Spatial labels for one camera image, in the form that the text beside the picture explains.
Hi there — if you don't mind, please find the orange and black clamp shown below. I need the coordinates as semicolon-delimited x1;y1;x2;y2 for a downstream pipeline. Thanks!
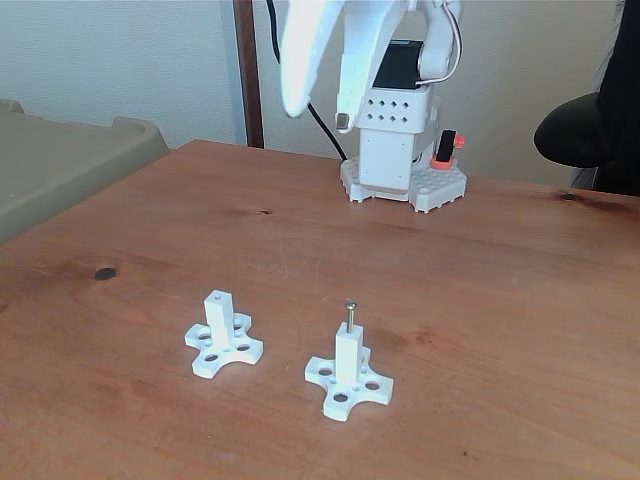
430;129;467;171

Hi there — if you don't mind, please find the black office chair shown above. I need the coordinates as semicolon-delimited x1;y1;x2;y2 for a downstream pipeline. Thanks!
533;0;640;196

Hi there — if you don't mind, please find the beige plastic storage bin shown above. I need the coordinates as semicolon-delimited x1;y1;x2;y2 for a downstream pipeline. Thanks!
0;98;170;246

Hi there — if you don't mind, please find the brown wooden post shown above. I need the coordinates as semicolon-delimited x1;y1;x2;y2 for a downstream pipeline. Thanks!
232;0;265;150

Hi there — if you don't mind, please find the black cable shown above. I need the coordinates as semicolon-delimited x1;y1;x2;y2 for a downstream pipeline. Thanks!
266;0;347;162

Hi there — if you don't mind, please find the white red servo cable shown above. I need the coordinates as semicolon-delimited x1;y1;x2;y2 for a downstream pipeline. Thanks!
414;0;462;85

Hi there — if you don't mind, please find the white cross-base post stand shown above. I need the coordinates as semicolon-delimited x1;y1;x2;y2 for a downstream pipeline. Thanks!
303;322;395;421
183;289;265;380

